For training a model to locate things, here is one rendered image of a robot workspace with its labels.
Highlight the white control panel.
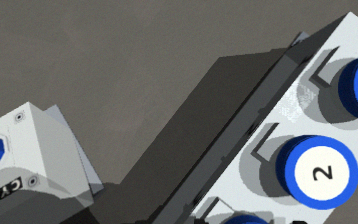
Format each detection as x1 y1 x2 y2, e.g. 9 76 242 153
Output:
0 102 107 224

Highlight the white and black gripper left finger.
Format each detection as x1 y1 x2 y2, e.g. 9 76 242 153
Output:
194 219 209 224

